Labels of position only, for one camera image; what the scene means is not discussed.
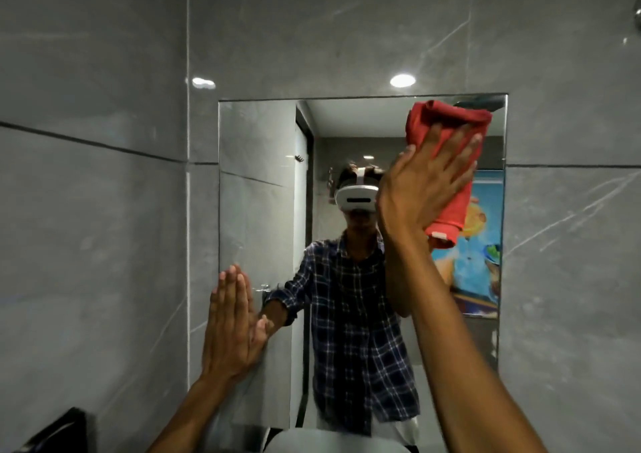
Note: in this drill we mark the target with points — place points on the person's right hand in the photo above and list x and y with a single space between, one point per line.
415 192

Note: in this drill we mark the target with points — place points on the person's left hand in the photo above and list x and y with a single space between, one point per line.
230 337

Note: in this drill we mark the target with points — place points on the person's right middle finger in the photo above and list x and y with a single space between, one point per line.
454 144

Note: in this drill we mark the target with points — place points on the person's right little finger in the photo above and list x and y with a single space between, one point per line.
468 177

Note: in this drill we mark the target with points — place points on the person's left thumb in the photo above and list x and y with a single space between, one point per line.
262 330

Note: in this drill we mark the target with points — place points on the person's right thumb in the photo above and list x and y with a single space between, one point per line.
400 162

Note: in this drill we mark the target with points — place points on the red cleaning cloth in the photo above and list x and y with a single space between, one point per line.
450 113

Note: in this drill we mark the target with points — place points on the person's right forearm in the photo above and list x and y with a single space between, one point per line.
450 367

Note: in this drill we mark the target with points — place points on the person's left forearm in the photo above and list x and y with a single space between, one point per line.
200 417

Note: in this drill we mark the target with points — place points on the black object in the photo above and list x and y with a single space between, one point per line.
55 435

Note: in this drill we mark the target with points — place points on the rectangular wall mirror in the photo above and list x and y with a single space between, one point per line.
255 192

